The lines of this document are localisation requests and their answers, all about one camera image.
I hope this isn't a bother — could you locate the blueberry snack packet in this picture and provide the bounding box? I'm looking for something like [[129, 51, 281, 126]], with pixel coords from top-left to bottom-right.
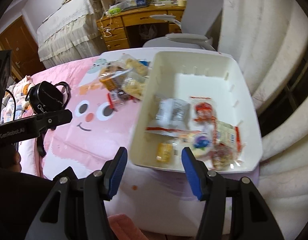
[[178, 131, 213, 158]]

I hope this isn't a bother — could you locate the red barcode snack packet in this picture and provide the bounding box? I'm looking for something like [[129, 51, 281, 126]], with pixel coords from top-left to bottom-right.
[[215, 120, 242, 153]]

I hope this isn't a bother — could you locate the red jujube snack packet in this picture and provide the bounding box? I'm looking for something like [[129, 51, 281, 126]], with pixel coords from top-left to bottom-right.
[[190, 96, 217, 125]]

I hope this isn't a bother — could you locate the grey black snack packet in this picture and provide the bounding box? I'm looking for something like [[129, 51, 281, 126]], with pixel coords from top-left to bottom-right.
[[145, 94, 190, 137]]

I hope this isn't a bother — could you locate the egg yolk pastry packet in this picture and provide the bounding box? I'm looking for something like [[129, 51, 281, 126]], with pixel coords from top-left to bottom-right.
[[98, 64, 130, 91]]

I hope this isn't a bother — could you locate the clear rice cracker packet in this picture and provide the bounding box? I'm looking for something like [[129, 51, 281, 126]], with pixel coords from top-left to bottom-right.
[[120, 54, 148, 76]]

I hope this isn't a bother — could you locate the small yellow candy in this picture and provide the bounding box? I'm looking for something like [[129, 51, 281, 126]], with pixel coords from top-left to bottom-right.
[[156, 142, 174, 163]]

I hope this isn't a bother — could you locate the brown wooden door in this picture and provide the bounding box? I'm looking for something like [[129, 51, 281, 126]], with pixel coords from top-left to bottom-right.
[[0, 16, 46, 76]]

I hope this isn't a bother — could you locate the pink cartoon bed sheet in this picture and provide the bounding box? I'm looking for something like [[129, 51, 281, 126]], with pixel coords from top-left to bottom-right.
[[1, 47, 260, 238]]

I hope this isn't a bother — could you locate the white plastic bin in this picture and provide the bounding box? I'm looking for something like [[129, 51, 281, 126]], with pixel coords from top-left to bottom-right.
[[129, 50, 263, 173]]

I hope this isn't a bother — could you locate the lace cloth covered furniture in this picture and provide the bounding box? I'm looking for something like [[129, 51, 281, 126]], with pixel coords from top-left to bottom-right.
[[37, 0, 107, 69]]

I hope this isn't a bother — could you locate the blue small snack packet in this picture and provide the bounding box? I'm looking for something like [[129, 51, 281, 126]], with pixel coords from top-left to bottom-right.
[[139, 60, 150, 67]]

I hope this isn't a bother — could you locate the wooden desk with drawers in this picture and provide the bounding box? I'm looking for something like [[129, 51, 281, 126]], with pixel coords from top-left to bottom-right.
[[96, 5, 184, 51]]

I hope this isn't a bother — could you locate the white floral curtain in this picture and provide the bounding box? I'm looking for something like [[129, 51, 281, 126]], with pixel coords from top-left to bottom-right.
[[218, 0, 308, 239]]

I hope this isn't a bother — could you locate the grey office chair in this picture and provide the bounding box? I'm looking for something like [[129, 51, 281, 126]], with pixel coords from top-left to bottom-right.
[[143, 0, 223, 51]]

